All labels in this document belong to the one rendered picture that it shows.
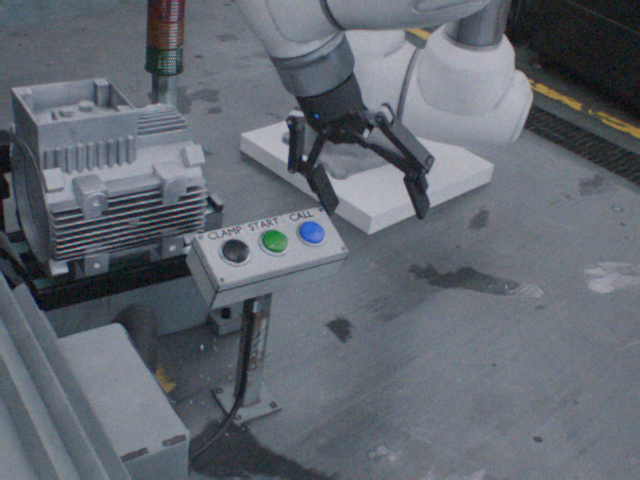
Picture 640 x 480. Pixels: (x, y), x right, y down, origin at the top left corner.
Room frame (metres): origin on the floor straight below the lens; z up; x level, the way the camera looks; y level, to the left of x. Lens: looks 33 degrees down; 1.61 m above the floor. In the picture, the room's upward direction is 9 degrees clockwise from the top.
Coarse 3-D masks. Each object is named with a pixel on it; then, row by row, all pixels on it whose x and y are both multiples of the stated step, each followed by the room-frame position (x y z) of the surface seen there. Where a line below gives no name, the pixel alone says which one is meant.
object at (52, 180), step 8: (160, 104) 1.05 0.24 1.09; (184, 152) 0.95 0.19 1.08; (192, 152) 0.94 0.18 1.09; (200, 152) 0.95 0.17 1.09; (184, 160) 0.94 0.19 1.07; (192, 160) 0.94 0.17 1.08; (200, 160) 0.94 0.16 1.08; (56, 168) 0.85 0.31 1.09; (40, 176) 0.84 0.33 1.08; (48, 176) 0.83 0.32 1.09; (56, 176) 0.84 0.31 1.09; (48, 184) 0.83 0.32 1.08; (56, 184) 0.83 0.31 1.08; (64, 184) 0.84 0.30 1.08; (48, 192) 0.83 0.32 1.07; (184, 240) 0.94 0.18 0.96; (48, 264) 0.83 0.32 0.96; (56, 264) 0.83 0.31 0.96; (64, 264) 0.84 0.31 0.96; (48, 272) 0.84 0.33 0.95; (56, 272) 0.83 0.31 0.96; (64, 272) 0.83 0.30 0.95
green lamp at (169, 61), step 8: (152, 48) 1.29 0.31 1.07; (176, 48) 1.30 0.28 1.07; (152, 56) 1.29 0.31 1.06; (160, 56) 1.28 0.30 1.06; (168, 56) 1.29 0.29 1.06; (176, 56) 1.30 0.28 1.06; (152, 64) 1.29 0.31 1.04; (160, 64) 1.28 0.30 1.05; (168, 64) 1.29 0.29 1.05; (176, 64) 1.30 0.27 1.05; (160, 72) 1.28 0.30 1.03; (168, 72) 1.29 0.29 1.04
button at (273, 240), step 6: (264, 234) 0.80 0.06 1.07; (270, 234) 0.81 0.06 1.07; (276, 234) 0.81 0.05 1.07; (282, 234) 0.81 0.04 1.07; (264, 240) 0.80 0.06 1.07; (270, 240) 0.80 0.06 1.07; (276, 240) 0.80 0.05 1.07; (282, 240) 0.80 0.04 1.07; (270, 246) 0.79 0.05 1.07; (276, 246) 0.79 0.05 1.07; (282, 246) 0.80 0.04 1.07; (276, 252) 0.79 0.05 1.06; (282, 252) 0.79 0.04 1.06
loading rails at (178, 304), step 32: (32, 256) 0.91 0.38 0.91; (64, 288) 0.84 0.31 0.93; (96, 288) 0.86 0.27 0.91; (128, 288) 0.89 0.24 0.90; (160, 288) 0.92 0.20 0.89; (192, 288) 0.95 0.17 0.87; (64, 320) 0.84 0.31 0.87; (96, 320) 0.86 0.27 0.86; (160, 320) 0.92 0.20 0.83; (192, 320) 0.95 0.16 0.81; (224, 320) 0.95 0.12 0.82
